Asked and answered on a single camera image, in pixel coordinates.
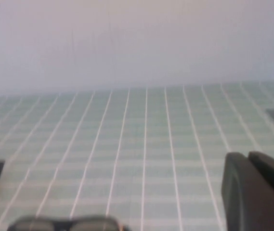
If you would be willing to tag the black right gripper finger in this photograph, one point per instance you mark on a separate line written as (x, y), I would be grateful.
(259, 197)

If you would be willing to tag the black framed glasses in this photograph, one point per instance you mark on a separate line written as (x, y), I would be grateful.
(62, 225)

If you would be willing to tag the green checkered tablecloth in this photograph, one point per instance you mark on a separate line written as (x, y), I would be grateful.
(136, 144)

